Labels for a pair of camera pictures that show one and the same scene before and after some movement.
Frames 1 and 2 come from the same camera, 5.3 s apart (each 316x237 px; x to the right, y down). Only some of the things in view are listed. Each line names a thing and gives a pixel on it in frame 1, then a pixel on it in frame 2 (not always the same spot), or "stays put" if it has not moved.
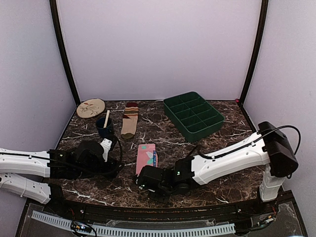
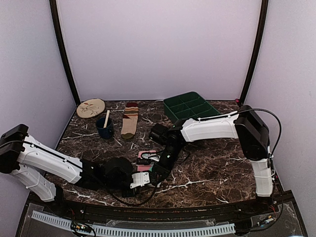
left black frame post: x=56 y=19 stays put
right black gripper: x=164 y=199 to x=162 y=169
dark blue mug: x=104 y=133 stays put
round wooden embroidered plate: x=90 y=108 stays put
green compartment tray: x=193 y=116 stays put
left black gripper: x=112 y=170 to x=131 y=194
